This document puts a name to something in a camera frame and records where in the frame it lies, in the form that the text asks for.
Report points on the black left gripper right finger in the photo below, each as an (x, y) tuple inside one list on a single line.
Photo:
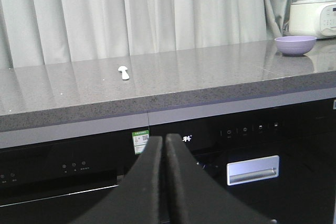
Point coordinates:
[(194, 197)]

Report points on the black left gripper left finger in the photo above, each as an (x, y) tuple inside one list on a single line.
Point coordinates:
[(135, 200)]

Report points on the mint green plastic spoon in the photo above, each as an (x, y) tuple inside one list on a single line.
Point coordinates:
[(124, 72)]

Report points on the purple plastic bowl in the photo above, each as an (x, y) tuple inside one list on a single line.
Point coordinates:
[(295, 45)]

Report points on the green energy label sticker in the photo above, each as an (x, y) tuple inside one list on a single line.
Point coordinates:
[(140, 139)]

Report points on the black built-in dishwasher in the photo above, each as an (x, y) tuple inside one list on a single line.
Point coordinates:
[(40, 183)]

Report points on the black built-in disinfection cabinet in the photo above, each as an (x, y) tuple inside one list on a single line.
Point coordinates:
[(302, 135)]

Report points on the white grey curtain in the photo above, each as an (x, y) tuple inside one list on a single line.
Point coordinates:
[(41, 32)]

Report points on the white rice cooker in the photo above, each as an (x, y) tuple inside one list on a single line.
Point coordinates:
[(312, 18)]

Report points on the silver upper drawer handle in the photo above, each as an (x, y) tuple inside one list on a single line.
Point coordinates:
[(252, 170)]

